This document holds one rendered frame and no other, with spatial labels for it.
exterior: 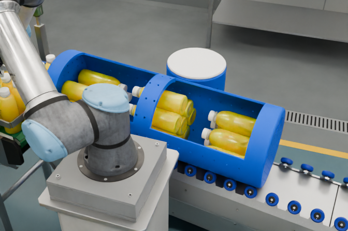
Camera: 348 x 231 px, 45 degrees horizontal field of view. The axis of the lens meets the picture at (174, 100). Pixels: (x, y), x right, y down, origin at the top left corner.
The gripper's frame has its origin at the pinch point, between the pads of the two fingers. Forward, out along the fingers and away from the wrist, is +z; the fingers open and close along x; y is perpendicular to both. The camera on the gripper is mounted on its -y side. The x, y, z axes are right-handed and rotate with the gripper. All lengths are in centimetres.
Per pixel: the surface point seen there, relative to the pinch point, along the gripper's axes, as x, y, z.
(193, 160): -4, 90, 1
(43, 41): 36.6, -16.5, 27.0
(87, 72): 14.7, 33.7, 1.8
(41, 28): 39.8, -16.8, 20.7
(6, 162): -26.0, 7.8, 27.8
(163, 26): 206, -60, 209
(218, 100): 23, 87, 4
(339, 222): -4, 139, 8
